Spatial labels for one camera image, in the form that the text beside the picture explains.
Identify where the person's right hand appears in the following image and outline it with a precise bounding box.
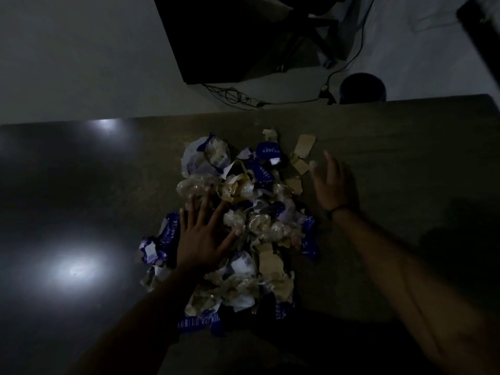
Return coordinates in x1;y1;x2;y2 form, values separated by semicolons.
310;150;358;215

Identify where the person's left hand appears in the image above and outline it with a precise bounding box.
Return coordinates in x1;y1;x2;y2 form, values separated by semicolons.
176;193;241;274

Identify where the pile of torn wrappers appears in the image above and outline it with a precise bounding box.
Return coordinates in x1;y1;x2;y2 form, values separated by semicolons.
139;129;322;337

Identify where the person's left forearm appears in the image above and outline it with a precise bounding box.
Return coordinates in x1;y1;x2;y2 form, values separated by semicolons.
64;265;201;375

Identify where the person's right forearm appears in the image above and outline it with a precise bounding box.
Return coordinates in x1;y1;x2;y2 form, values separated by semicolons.
332;209;500;375

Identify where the small brown cardboard scrap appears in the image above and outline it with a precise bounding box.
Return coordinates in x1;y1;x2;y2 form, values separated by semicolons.
290;157;310;176

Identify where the large brown cardboard scrap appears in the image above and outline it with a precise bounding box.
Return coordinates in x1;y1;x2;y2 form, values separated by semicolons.
293;134;316;160

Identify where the black wristband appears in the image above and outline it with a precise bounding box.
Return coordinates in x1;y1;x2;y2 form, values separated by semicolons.
327;204;353;220

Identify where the dark blue bin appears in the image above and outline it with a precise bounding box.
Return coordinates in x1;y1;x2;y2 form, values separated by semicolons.
338;72;388;105

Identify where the black office chair base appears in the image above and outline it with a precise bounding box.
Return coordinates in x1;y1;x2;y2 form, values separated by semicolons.
273;9;341;72

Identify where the tangle of black cables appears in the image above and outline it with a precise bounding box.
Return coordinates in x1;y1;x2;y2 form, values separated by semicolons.
202;83;270;111

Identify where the black cable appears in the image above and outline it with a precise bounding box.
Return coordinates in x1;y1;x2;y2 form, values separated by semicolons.
258;0;377;108

